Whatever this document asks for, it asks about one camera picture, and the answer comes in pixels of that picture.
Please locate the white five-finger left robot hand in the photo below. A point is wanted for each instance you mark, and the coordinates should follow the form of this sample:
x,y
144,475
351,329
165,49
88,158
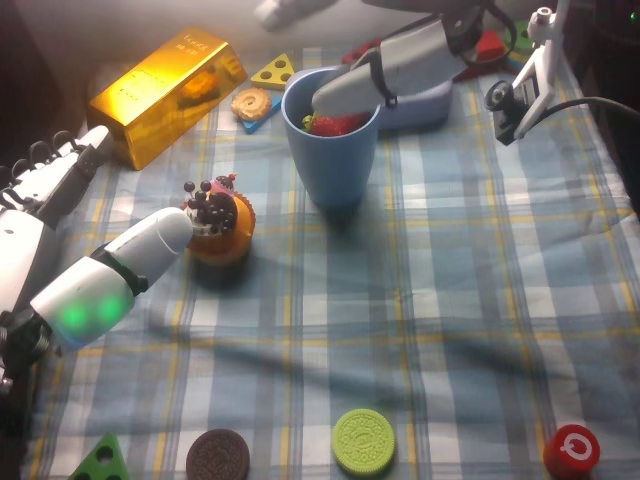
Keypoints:
x,y
95,290

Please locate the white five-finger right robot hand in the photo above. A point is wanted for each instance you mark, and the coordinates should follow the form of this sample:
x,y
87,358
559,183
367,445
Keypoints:
x,y
415,55

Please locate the strawberry topped toy cupcake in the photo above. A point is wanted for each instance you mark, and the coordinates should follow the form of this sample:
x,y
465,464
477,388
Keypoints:
x,y
335,125

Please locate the dark berry topped toy cupcake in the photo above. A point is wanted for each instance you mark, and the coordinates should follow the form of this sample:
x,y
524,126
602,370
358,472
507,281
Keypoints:
x,y
230,235

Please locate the blue plastic cup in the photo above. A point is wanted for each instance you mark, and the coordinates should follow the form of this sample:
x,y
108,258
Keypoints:
x,y
332,170

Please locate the lilac glasses case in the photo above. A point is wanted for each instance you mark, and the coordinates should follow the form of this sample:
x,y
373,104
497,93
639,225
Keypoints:
x,y
420,107

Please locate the red triangle block with holes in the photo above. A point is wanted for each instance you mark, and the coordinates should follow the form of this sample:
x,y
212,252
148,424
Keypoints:
x,y
357,54

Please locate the red rectangular block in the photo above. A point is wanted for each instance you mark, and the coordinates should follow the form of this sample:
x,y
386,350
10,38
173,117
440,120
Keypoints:
x,y
489,44

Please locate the yellow triangle block with holes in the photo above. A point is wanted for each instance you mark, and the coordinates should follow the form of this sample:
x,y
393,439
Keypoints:
x,y
277,67

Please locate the tan round biscuit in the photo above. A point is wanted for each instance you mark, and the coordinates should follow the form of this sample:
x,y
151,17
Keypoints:
x,y
251,104

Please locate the small blue block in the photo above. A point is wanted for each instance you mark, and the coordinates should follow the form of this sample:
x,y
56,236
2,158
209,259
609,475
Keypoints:
x,y
255,126

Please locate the green triangle block with holes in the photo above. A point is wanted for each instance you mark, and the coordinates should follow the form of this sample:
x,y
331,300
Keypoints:
x,y
97,467

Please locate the shiny gold bar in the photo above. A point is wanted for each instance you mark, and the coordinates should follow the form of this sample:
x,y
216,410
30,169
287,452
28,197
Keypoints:
x,y
160,100

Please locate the brown sandwich cookie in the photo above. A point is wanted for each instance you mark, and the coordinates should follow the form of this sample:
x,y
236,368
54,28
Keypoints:
x,y
218,456

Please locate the blue plaid tablecloth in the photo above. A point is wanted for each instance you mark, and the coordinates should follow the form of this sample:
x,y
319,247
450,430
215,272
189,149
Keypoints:
x,y
325,310

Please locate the white backdrop board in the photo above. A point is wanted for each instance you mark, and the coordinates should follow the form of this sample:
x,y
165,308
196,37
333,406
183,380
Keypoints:
x,y
150,15

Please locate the green sandwich cookie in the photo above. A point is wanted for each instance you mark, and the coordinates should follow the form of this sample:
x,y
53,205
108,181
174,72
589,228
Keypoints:
x,y
364,442

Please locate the red cylinder block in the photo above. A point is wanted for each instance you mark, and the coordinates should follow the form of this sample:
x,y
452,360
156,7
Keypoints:
x,y
572,450

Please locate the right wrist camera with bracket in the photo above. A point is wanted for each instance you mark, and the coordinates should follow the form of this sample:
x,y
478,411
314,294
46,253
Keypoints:
x,y
512,115

